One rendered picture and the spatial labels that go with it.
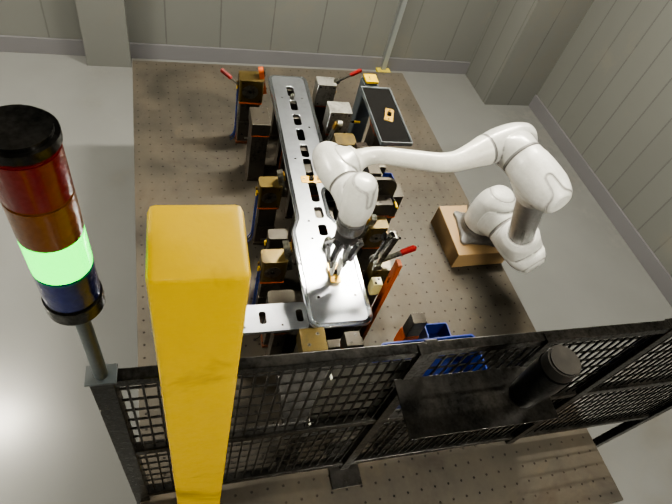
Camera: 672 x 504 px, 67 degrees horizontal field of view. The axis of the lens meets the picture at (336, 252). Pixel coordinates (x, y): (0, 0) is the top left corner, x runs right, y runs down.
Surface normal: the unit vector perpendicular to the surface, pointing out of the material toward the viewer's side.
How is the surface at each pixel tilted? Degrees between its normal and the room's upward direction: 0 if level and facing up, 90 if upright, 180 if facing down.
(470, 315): 0
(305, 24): 90
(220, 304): 90
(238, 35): 90
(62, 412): 0
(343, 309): 0
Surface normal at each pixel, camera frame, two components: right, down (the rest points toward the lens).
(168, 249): 0.21, -0.61
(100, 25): 0.24, 0.79
